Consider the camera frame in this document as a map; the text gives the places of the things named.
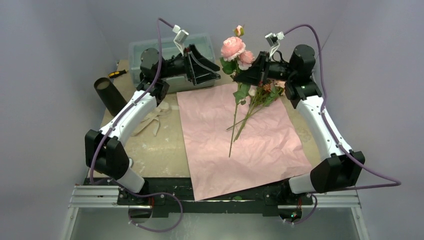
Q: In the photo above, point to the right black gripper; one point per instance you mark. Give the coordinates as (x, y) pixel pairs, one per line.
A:
(263, 66)

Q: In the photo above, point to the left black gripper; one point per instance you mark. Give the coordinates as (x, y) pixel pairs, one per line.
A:
(198, 69)

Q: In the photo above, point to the pink rose stem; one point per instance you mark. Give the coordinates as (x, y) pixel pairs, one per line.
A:
(235, 58)

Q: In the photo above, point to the beige printed ribbon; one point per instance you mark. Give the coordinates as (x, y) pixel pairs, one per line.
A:
(162, 111)

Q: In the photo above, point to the purple wrapping paper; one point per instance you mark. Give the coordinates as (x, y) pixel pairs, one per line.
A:
(223, 161)

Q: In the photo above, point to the artificial flower bunch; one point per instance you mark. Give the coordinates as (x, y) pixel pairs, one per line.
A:
(256, 97)

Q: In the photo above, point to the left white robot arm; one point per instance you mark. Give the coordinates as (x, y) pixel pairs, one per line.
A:
(105, 148)

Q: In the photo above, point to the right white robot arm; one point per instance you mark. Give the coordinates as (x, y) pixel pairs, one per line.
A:
(336, 170)

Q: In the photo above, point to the black cylindrical vase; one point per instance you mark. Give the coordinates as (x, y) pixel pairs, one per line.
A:
(109, 95)

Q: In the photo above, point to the green plastic toolbox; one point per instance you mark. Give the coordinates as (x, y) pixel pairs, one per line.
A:
(203, 43)

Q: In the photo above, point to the yellow black screwdriver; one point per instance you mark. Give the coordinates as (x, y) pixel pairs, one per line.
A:
(117, 73)

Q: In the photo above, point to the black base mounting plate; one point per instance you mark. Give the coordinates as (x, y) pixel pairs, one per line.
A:
(174, 195)

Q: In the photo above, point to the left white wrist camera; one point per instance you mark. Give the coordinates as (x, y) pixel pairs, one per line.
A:
(180, 36)

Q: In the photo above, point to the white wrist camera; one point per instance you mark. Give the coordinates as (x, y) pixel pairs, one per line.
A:
(273, 40)
(180, 36)

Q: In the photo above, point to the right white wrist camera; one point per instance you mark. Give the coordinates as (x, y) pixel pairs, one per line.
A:
(273, 40)

